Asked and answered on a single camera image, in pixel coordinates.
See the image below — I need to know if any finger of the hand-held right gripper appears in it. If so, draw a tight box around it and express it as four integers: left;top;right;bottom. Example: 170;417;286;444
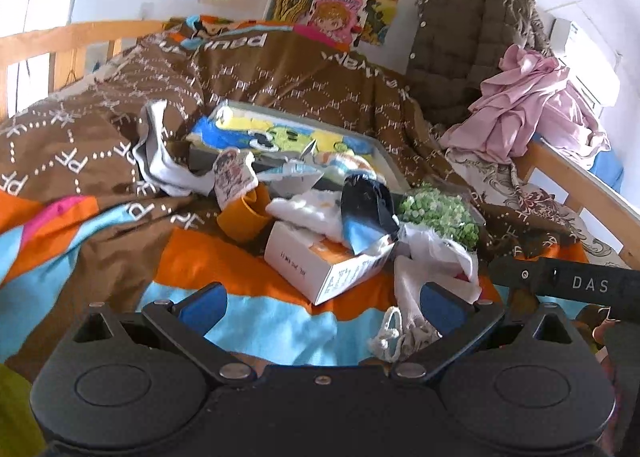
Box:
487;257;640;323

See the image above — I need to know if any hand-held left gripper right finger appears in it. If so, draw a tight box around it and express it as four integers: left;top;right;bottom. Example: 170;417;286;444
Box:
390;282;573;383

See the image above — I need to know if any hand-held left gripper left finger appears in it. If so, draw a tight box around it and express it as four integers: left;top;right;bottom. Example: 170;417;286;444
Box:
72;282;257;384

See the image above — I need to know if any cartoon character card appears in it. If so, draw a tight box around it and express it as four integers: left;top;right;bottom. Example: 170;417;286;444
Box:
212;147;260;211

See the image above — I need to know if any grey storage tray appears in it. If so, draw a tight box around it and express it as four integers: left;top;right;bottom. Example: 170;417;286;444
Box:
187;100;412;194

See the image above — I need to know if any white mesh cloth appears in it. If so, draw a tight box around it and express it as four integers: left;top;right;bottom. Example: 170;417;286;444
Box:
367;224;483;363

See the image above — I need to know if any cream floral bed sheet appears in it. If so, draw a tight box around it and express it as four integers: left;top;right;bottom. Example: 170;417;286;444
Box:
445;147;626;258

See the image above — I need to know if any white orange cardboard box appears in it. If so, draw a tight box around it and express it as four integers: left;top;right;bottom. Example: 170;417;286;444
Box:
263;220;396;306

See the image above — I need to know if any blue cloth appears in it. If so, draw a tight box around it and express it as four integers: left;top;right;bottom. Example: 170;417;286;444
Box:
589;150;626;191

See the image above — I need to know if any dark blue sock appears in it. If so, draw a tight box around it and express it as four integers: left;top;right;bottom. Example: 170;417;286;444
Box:
340;174;401;256

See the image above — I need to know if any white fluffy sock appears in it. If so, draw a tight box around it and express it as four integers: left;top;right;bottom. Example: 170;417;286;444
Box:
265;187;351;244

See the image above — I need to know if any white grey garment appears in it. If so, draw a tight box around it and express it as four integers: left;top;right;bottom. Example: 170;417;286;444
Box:
135;100;217;198

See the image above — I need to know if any pink cloth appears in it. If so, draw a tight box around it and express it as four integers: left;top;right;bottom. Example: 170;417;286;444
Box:
440;44;613;165

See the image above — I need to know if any white light-blue sock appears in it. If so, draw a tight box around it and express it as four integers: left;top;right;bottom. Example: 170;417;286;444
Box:
280;152;382;189

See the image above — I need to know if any yellow blue cartoon towel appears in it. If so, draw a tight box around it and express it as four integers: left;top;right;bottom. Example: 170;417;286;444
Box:
187;104;376;159

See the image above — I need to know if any yellow-green cloth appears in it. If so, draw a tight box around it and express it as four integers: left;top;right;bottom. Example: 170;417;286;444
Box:
0;362;51;457

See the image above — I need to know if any white air conditioner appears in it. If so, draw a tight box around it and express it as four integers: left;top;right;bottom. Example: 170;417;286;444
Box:
547;17;623;110

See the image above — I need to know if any brown printed blanket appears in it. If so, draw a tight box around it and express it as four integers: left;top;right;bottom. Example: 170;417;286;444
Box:
0;14;626;378

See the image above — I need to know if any brown quilted jacket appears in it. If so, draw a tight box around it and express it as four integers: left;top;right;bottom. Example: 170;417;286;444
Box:
406;0;553;127

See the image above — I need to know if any small pink cartoon girl poster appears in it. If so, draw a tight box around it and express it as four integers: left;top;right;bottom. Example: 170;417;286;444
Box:
307;0;368;49

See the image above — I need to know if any window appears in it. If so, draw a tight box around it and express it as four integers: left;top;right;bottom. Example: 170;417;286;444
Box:
0;0;86;119

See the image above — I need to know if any wooden bed frame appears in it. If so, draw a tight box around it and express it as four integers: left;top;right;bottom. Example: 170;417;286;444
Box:
0;20;640;270

